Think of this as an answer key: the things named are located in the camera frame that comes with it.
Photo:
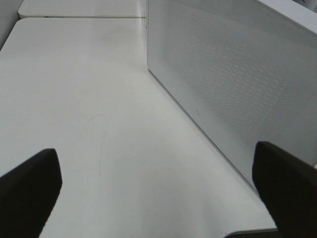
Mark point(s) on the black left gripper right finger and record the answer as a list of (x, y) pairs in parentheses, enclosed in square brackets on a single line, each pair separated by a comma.
[(288, 188)]

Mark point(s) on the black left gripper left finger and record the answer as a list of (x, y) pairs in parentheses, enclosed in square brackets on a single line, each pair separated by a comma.
[(28, 194)]

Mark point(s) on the white microwave door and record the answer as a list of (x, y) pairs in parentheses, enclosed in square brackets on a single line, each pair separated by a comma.
[(244, 70)]

